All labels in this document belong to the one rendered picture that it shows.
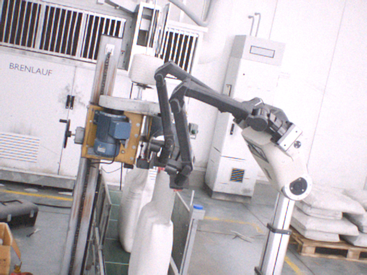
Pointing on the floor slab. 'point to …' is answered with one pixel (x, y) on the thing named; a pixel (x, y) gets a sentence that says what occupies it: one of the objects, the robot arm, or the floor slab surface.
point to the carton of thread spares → (7, 237)
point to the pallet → (306, 245)
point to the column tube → (87, 165)
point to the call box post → (189, 246)
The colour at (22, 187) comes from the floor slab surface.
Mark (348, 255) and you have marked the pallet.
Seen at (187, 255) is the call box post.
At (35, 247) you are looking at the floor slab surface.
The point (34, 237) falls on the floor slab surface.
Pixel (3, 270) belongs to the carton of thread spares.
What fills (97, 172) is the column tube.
